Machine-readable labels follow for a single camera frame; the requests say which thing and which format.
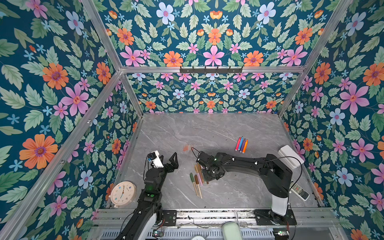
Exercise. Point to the orange marker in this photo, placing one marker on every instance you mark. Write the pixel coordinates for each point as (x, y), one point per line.
(245, 146)

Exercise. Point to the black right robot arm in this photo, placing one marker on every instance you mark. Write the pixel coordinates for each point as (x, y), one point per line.
(275, 175)

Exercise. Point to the pale green rounded object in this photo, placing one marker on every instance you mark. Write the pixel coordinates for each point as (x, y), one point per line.
(231, 231)

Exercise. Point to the blue marker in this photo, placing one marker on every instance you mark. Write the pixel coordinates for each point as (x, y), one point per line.
(240, 144)

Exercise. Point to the beige round alarm clock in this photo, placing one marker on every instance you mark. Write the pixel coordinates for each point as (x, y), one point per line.
(123, 194)

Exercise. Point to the black wall hook rail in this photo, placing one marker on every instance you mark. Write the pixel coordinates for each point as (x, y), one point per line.
(211, 70)

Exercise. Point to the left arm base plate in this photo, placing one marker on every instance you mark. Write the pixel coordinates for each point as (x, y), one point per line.
(166, 218)

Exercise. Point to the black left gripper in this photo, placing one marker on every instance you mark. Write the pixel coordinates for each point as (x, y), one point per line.
(173, 165)

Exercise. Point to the tan cap pink pen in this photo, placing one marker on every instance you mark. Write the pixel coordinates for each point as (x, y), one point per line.
(198, 175)

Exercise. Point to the pink highlighter marker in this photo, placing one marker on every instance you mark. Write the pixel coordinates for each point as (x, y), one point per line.
(238, 143)

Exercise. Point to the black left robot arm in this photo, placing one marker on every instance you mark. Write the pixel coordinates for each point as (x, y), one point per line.
(149, 211)

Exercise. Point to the green cap beige pen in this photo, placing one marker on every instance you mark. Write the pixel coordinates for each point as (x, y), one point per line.
(194, 184)

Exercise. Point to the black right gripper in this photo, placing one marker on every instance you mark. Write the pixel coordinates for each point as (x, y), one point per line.
(205, 177)

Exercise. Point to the purple marker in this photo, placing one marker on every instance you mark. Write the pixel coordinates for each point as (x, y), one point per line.
(243, 145)

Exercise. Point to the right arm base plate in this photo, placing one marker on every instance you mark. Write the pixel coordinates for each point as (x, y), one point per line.
(266, 217)

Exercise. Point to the white rectangular box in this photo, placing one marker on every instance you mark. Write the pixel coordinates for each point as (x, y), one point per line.
(290, 157)

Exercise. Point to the brown cap beige pen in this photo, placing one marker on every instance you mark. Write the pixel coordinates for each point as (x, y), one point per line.
(198, 186)

